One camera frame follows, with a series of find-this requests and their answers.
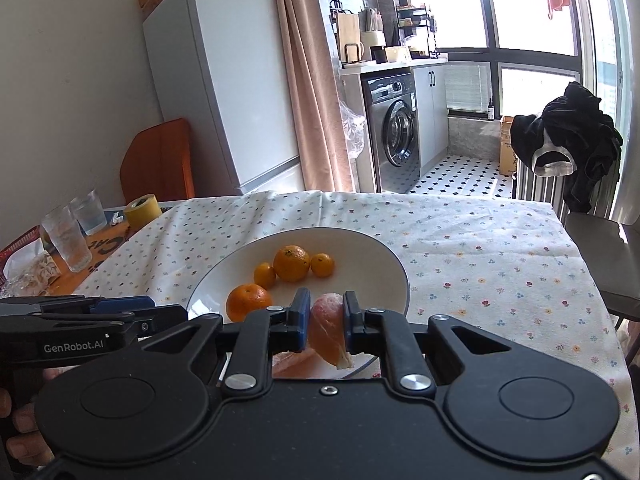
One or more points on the crumpled clear plastic wrap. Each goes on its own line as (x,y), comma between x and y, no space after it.
(35,272)

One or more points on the clear glass tumbler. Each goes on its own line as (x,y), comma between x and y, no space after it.
(67,242)
(90,212)

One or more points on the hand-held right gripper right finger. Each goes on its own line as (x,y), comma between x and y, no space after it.
(350,322)

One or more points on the orange tangerine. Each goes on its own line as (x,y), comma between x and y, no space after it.
(291,262)
(247,302)

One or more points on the white bowl with blue rim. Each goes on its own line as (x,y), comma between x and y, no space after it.
(350,260)

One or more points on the small crumpled white paper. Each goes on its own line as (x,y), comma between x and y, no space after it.
(116,218)

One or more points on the small dark bottle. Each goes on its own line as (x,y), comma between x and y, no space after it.
(490,110)

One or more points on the grey chair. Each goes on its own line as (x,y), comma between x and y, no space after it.
(605,260)

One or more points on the person's left hand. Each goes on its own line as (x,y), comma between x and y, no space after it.
(25,447)

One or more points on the clear plastic bag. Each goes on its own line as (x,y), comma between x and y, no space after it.
(353,130)

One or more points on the black clothing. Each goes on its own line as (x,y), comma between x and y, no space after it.
(580,130)

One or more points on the small orange kumquat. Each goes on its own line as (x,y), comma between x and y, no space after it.
(322,265)
(265,275)

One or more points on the wooden cutting board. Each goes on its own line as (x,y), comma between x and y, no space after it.
(348,32)

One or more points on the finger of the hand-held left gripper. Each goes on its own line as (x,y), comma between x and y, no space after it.
(125,302)
(165,316)

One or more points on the white utensil holder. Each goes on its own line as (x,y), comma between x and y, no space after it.
(373,40)

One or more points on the orange chair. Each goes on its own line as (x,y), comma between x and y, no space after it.
(157,160)

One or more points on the orange printed table mat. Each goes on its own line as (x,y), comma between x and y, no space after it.
(107,247)

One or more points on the cream box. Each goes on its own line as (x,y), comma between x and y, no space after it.
(398,54)

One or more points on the white kitchen countertop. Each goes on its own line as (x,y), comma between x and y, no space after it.
(395,62)

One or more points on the dark small box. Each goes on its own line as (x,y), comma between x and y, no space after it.
(378,54)

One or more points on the cardboard box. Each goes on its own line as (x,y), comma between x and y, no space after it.
(507,145)

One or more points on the red plastic basket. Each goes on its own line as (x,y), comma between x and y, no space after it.
(12,246)

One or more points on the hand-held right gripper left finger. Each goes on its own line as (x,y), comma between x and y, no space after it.
(301,320)

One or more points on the white kitchen cabinet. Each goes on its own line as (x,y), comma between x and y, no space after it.
(432,115)

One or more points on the yellow tape roll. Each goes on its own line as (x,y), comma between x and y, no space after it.
(143,212)

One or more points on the white refrigerator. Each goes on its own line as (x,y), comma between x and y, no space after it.
(225,75)

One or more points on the silver washing machine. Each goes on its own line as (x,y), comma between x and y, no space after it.
(395,130)

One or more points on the pink curtain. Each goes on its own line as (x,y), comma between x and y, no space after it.
(315,85)

